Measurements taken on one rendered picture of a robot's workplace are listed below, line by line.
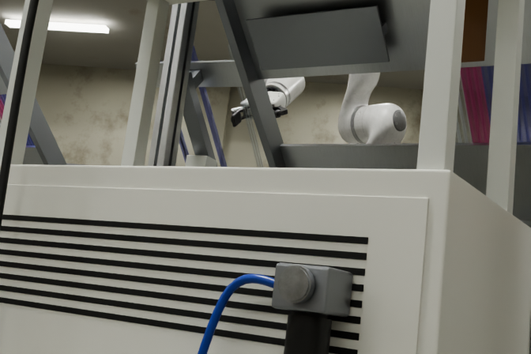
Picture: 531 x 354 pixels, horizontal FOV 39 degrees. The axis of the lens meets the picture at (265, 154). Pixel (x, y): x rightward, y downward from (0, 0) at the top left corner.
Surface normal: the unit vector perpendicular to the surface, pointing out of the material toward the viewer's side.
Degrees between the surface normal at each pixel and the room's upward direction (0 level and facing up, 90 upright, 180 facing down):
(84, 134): 90
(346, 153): 136
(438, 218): 90
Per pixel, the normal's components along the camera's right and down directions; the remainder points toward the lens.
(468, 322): 0.86, 0.00
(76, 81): -0.16, -0.22
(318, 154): -0.43, 0.54
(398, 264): -0.50, -0.23
